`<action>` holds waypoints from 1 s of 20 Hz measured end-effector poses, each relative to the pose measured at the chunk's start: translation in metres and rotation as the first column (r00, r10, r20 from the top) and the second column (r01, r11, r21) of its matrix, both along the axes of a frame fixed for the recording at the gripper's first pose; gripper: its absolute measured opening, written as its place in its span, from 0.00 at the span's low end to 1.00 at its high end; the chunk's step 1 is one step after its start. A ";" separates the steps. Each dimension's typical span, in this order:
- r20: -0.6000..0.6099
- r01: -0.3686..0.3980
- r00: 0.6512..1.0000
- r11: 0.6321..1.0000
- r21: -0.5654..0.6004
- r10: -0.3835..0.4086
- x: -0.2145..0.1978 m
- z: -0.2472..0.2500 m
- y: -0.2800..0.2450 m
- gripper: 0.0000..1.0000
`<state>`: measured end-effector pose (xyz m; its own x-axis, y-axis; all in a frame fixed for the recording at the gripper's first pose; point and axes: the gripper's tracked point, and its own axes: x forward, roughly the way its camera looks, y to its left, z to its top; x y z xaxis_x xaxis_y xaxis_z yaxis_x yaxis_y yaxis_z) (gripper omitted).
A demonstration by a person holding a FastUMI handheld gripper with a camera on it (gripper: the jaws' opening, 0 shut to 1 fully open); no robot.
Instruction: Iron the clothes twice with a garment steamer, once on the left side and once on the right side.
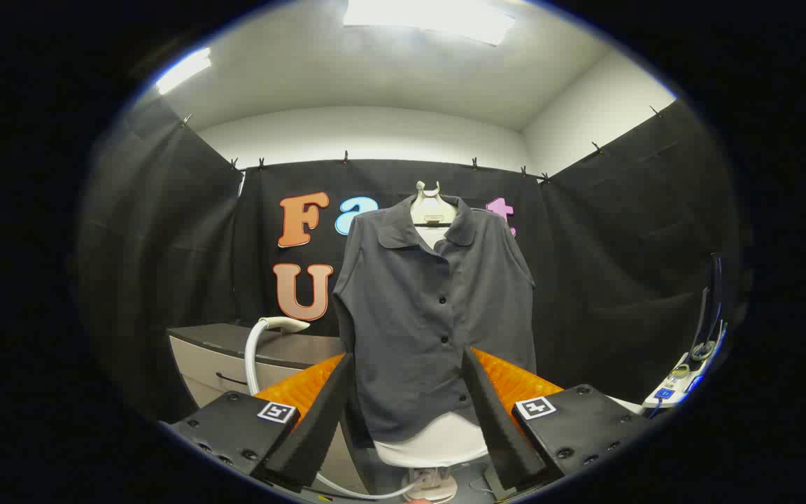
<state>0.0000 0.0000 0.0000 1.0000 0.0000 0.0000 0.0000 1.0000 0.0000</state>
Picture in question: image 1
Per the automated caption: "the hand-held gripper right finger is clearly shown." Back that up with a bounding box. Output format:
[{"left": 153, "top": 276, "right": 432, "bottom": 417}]
[{"left": 460, "top": 346, "right": 652, "bottom": 492}]

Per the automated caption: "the white device with blue labels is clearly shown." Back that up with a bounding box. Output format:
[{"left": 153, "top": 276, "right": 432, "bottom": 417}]
[{"left": 643, "top": 321, "right": 728, "bottom": 410}]

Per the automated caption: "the beige cabinet with grey top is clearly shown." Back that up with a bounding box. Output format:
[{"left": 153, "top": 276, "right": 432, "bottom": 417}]
[{"left": 167, "top": 322, "right": 369, "bottom": 495}]

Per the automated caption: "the dark monitor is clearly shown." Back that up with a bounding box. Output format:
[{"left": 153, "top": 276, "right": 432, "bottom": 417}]
[{"left": 695, "top": 253, "right": 726, "bottom": 351}]

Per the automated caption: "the large ceiling light panel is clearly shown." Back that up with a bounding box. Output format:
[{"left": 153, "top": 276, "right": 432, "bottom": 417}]
[{"left": 342, "top": 0, "right": 516, "bottom": 47}]

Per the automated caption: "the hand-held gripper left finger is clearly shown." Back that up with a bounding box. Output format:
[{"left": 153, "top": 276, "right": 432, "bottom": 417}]
[{"left": 165, "top": 352, "right": 356, "bottom": 491}]

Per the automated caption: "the dark grey button shirt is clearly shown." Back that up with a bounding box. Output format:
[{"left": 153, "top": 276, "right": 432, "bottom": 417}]
[{"left": 332, "top": 195, "right": 538, "bottom": 443}]

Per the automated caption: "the narrow ceiling light strip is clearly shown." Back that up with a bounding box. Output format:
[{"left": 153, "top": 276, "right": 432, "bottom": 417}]
[{"left": 155, "top": 48, "right": 213, "bottom": 95}]

